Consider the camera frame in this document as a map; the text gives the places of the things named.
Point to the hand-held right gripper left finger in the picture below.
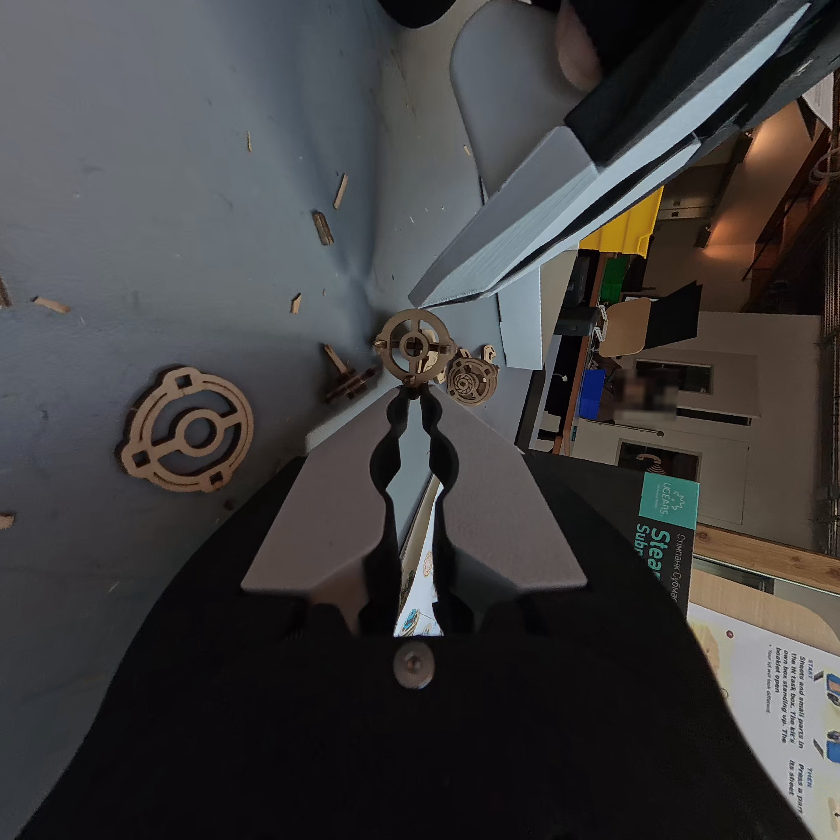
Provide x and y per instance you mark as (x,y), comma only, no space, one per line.
(315,525)

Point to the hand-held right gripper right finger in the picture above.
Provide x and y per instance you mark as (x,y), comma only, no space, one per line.
(505,525)

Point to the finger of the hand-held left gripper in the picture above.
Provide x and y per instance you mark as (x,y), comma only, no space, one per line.
(617,190)
(512,223)

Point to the round wooden wheel assembly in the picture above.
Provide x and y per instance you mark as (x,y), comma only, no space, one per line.
(397,334)

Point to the black model kit box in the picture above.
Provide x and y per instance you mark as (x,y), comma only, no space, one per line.
(617,512)

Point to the person's left hand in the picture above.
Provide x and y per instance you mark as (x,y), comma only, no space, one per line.
(577,46)

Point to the yellow storage bin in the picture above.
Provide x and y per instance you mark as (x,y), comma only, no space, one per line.
(623,226)

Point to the green storage bin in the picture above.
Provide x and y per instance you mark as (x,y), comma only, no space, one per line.
(617,275)

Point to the grey corrugated sheet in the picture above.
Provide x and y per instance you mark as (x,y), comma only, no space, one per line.
(522,328)

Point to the printed instruction booklet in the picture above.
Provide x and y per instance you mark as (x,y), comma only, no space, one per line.
(415,590)

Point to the wooden chair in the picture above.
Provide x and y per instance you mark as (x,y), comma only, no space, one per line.
(623,328)

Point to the small wooden gear assembly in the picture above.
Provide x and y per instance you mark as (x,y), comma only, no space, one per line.
(469,387)

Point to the blue storage bin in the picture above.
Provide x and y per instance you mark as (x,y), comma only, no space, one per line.
(594,394)

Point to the wooden board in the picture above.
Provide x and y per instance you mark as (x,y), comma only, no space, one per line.
(768,551)

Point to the printed instruction card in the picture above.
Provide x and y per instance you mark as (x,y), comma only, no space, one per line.
(774,682)

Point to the small dark wooden bracket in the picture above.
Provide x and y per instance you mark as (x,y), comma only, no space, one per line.
(348,384)

